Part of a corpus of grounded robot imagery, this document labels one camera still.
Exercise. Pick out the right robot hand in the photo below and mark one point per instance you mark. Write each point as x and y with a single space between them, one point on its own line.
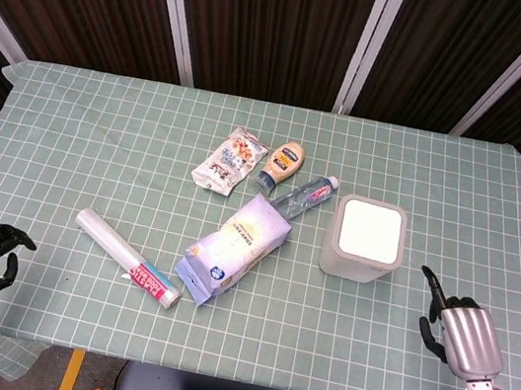
471 340

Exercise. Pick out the white square container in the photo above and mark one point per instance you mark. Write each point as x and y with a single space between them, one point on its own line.
366 238

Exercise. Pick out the yellow floor tape strip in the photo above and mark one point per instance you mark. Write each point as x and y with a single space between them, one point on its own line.
71 375

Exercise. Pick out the plastic food wrap roll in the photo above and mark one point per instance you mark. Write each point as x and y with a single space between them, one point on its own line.
127 259

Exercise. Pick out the clear plastic water bottle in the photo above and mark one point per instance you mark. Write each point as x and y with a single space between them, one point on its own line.
304 197

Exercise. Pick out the green checkered tablecloth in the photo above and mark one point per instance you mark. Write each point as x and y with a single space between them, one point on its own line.
242 242

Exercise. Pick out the pale blue paper bag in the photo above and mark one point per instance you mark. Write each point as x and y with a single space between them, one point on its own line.
233 250

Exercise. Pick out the mayonnaise squeeze bottle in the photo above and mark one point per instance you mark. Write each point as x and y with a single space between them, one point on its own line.
279 164

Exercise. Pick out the white snack packet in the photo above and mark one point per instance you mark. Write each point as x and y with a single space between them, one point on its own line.
229 161

